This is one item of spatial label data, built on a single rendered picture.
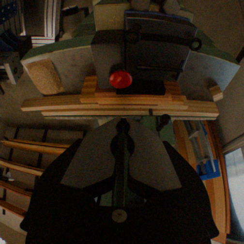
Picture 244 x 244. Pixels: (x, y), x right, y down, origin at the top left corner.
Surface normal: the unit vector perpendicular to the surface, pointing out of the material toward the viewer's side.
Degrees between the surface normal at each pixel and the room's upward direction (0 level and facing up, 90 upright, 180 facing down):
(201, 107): 90
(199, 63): 0
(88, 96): 90
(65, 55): 0
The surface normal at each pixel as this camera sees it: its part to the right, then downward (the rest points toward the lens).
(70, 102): -0.02, -0.48
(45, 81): 0.28, 0.83
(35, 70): -0.03, 0.56
